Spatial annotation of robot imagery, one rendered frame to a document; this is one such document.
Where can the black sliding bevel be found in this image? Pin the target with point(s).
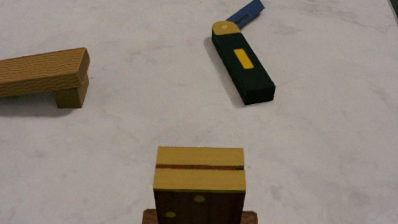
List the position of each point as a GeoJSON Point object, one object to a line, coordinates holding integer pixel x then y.
{"type": "Point", "coordinates": [250, 78]}

